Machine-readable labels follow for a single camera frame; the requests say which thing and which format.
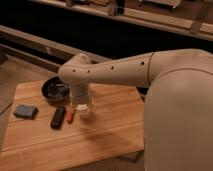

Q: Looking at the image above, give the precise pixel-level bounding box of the small orange marker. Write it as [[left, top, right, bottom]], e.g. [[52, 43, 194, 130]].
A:
[[66, 105, 75, 123]]

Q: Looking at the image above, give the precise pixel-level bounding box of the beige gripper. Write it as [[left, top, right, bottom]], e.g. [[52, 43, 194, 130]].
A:
[[70, 84, 91, 105]]

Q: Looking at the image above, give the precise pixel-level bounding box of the black rectangular remote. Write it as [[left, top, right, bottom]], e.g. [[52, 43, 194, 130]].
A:
[[50, 106, 66, 129]]

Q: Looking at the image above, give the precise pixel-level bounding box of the dark ceramic bowl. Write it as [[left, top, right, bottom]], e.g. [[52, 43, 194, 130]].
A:
[[41, 77, 70, 102]]

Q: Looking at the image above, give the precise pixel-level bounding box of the white plastic cup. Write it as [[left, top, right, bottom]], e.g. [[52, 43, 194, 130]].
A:
[[76, 104, 90, 118]]

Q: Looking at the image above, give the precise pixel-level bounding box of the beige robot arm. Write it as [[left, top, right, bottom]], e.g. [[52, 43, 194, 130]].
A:
[[58, 49, 213, 171]]

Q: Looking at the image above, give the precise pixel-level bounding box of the blue sponge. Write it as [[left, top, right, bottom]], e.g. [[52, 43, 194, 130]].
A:
[[13, 105, 38, 119]]

